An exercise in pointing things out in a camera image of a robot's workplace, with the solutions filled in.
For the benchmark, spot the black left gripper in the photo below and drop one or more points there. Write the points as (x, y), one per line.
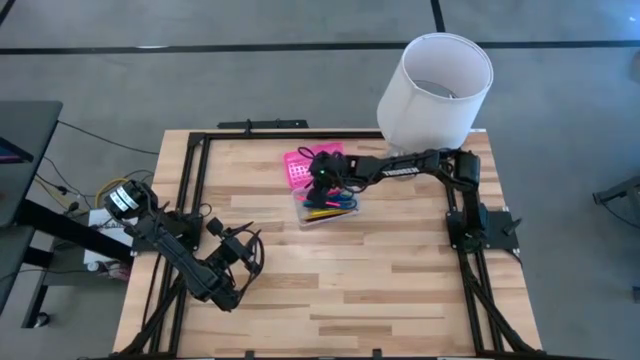
(232, 255)

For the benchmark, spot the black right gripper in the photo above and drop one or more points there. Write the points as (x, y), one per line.
(337, 170)

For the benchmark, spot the blue marker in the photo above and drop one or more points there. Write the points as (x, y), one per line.
(310, 203)

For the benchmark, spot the yellow highlighter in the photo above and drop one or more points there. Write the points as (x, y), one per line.
(330, 213)

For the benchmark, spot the pink-lidded clear plastic pencil box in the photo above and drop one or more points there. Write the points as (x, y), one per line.
(297, 170)

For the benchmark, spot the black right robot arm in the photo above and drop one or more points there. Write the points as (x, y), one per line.
(400, 167)

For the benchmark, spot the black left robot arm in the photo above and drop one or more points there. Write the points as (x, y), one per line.
(175, 260)

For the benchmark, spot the white control box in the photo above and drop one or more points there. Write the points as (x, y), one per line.
(97, 220)

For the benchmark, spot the white-shade silver table lamp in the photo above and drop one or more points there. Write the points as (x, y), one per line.
(430, 100)

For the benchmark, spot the dark grey side desk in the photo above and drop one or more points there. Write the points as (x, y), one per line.
(30, 130)

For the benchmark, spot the dark laptop screen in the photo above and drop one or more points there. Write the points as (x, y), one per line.
(12, 152)

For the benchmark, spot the grey equipment leg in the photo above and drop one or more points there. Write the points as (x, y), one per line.
(620, 190)

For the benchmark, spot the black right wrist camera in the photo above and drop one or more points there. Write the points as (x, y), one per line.
(322, 170)

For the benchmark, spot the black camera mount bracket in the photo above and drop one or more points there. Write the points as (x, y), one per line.
(270, 124)

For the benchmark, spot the black aluminium table frame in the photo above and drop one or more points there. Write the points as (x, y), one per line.
(250, 135)

